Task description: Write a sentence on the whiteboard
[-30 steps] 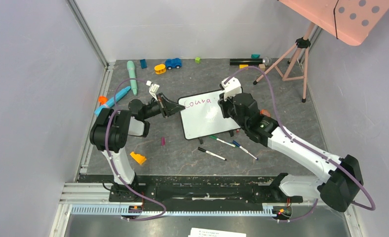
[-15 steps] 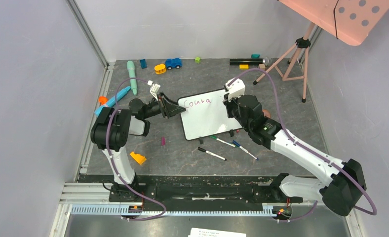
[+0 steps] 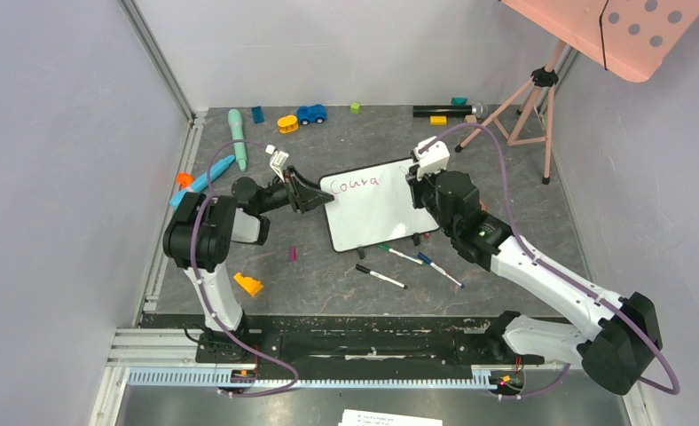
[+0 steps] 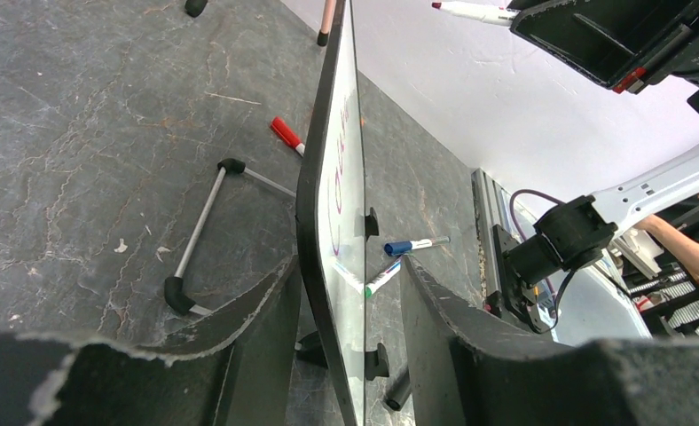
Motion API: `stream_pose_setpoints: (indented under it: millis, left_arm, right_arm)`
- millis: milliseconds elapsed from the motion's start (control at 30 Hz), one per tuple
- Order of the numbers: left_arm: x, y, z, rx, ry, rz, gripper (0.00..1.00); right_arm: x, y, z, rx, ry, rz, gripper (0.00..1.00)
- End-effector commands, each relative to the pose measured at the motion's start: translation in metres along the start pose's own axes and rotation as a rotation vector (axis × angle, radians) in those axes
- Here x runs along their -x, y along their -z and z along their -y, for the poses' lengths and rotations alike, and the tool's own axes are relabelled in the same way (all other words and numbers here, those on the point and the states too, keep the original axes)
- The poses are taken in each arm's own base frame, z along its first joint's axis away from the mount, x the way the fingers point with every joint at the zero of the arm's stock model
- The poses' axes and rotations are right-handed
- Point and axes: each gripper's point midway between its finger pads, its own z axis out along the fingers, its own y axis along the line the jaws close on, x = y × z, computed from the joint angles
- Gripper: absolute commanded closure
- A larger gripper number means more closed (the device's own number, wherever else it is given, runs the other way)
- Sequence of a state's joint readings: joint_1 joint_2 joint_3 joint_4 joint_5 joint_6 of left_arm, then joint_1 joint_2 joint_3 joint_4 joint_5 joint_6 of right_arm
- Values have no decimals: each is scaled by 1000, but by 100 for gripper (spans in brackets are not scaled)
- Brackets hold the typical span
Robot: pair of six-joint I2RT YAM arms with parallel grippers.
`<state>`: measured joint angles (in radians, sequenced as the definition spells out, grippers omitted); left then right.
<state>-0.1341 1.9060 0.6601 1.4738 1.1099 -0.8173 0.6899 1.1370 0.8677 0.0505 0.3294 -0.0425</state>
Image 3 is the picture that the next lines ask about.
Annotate green whiteboard marker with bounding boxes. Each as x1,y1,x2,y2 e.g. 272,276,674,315
377,244,424,265

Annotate dark blue block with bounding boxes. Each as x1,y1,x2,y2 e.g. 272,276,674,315
251,106,265,124

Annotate black cylinder tube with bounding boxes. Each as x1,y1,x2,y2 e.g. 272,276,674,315
412,105,475,118

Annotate yellow rectangular block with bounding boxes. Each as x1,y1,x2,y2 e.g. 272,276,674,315
428,115,447,126

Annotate white whiteboard black frame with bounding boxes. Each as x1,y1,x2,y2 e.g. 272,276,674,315
318,158,438,253

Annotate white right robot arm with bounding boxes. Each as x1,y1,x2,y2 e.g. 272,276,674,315
406,166,662,395

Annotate orange wedge block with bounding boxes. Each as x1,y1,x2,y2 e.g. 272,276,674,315
233,272,263,297

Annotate blue toy crayon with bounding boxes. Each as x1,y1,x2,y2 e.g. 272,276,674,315
169,154,235,209

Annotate yellow orange oval toy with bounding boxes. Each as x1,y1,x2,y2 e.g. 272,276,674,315
277,114,300,134

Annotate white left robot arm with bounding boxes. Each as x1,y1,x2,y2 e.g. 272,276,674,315
162,166,334,362

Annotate white slotted cable duct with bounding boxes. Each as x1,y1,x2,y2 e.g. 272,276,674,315
127,367,497,391

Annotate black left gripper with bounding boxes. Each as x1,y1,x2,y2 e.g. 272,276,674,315
255,165,334,214

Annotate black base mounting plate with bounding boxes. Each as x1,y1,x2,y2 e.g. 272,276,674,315
195,315,544,381

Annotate white printed paper sheet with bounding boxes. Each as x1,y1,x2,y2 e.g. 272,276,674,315
338,409,443,426

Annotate blue whiteboard marker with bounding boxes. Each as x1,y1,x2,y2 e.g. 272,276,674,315
417,252,464,288

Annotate pink music stand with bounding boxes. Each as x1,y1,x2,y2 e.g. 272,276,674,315
455,0,699,184

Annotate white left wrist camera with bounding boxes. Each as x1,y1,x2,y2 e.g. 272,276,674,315
264,145,289,182

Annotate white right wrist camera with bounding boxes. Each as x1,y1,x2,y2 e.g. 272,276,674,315
409,137,450,180

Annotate mint green toy crayon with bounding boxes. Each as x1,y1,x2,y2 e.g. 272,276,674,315
227,108,247,171

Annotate small orange toy piece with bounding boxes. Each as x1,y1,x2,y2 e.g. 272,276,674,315
176,172,195,189

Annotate black whiteboard marker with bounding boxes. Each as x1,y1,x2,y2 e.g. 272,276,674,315
355,264,408,289

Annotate blue toy car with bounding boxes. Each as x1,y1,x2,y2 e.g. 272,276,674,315
296,104,327,126

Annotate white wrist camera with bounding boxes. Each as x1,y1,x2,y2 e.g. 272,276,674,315
264,145,289,182
409,137,450,180

